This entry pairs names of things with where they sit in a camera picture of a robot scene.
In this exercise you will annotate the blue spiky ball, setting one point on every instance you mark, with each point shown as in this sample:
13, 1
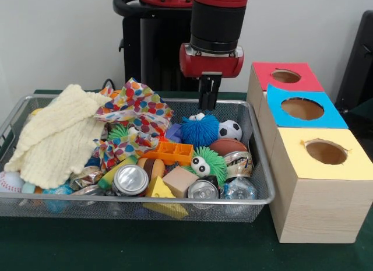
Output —
199, 130

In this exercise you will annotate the cream yellow waffle cloth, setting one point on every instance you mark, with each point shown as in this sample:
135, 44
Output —
55, 134

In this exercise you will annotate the small black white soccer ball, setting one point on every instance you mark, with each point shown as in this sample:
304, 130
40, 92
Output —
231, 129

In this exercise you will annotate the white baseball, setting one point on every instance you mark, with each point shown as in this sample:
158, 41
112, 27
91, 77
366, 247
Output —
10, 181

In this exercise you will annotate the silver metal can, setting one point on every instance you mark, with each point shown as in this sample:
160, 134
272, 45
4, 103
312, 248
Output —
131, 179
203, 190

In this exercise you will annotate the yellow plastic block toy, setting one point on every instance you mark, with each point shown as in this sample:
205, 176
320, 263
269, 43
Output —
160, 195

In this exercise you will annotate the colourful patterned cloth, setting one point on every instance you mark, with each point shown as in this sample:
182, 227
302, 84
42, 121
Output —
137, 111
119, 150

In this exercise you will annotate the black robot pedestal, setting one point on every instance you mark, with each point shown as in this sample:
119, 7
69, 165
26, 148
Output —
151, 49

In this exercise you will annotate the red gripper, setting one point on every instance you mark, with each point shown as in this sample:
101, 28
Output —
211, 66

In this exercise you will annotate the wooden box with three holes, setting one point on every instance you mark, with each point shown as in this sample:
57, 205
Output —
320, 207

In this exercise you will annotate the black chair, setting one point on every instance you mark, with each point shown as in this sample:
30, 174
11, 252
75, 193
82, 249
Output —
358, 61

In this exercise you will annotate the wooden cube block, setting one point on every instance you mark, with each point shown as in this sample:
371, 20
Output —
179, 180

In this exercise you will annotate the green spiky ball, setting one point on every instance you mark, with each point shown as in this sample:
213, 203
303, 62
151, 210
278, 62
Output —
208, 163

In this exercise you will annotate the small orange plastic block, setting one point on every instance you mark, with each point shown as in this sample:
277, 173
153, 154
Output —
169, 151

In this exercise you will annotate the dark green table cloth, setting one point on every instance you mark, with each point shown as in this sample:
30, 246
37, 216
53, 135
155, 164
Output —
145, 247

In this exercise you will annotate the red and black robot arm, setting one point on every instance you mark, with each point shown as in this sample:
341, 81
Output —
215, 20

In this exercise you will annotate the brown toy football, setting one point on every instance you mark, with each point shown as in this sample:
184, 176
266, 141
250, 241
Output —
228, 147

